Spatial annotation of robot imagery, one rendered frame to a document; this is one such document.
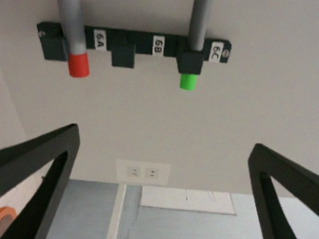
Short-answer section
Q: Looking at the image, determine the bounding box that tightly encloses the beige wall panel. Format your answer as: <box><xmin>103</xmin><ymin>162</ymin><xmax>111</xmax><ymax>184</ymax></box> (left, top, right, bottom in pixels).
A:
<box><xmin>0</xmin><ymin>0</ymin><xmax>319</xmax><ymax>195</ymax></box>

